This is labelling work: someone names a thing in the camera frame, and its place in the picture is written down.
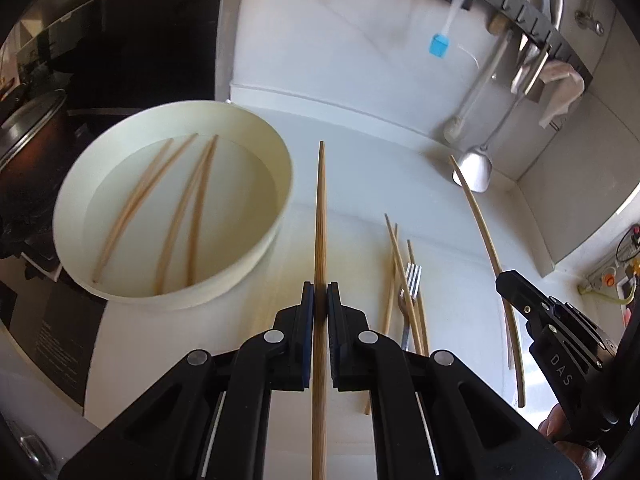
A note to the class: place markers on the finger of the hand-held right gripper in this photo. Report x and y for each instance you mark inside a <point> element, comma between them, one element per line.
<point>515,285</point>
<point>537,332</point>

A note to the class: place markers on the person's right hand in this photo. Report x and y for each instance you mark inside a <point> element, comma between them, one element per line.
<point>555,422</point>

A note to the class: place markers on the metal spatula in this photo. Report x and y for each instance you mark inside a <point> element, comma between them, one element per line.
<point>472,170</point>

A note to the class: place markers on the bunch of wooden chopsticks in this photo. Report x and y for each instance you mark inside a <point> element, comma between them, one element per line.
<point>210,152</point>

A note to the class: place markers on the metal fork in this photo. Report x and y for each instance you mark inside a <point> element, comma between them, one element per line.
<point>412,280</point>

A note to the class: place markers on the white plastic cutting board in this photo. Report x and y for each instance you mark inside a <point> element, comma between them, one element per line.
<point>360,260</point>

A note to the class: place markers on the black glass cooktop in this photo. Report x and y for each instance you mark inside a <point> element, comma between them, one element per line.
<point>60,340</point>

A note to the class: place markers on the single wooden chopstick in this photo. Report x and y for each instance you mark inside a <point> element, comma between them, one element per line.
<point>320,210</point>
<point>476,215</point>

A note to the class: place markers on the pink object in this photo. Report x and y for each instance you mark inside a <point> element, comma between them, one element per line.
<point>631,316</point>

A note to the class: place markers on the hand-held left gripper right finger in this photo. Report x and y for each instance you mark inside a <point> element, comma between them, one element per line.
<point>334,340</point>

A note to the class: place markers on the gas valve with orange knob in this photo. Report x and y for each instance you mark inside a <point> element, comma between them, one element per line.
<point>609,280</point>

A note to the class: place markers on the metal spoon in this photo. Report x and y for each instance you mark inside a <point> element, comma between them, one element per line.
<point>520,75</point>

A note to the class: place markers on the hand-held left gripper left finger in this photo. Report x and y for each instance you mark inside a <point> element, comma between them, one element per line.
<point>306,340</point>

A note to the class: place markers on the blue silicone basting brush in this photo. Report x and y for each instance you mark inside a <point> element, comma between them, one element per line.
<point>439,45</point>

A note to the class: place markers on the dark lidded cooking pot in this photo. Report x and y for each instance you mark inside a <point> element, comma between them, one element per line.
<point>35,150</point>

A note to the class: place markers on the white round bowl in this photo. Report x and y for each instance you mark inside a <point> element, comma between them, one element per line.
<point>175,300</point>

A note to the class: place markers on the white hanging cloth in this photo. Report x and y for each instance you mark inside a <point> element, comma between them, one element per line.
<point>565,90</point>

